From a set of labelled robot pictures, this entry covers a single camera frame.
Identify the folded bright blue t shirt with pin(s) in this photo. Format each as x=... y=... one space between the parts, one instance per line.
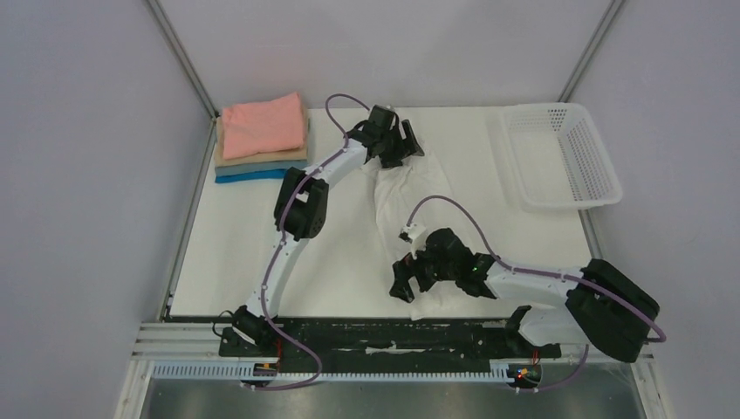
x=273 y=174

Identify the left aluminium frame post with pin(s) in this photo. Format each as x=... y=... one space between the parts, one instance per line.
x=176 y=46

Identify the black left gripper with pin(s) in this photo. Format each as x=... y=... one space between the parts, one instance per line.
x=407 y=147

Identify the folded grey-blue t shirt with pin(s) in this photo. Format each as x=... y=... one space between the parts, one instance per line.
x=246 y=168

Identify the white perforated plastic basket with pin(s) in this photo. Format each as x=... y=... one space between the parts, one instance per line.
x=556 y=157

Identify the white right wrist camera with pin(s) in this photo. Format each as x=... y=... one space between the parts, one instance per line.
x=415 y=235

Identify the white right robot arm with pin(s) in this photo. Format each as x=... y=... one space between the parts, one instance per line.
x=595 y=305

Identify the aluminium frame post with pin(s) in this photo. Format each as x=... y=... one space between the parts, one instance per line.
x=176 y=46
x=592 y=48

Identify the folded pink t shirt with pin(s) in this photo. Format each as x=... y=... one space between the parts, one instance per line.
x=264 y=127

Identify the right aluminium frame post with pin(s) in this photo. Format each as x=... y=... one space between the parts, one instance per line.
x=592 y=48

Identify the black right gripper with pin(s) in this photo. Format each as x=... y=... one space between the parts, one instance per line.
x=420 y=276

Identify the folded beige t shirt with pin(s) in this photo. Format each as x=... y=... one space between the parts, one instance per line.
x=296 y=154

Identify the white slotted cable duct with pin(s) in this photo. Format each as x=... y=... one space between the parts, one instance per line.
x=250 y=371

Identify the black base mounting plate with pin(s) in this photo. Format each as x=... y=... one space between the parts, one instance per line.
x=347 y=345

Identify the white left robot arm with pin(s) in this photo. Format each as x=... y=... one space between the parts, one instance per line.
x=301 y=209

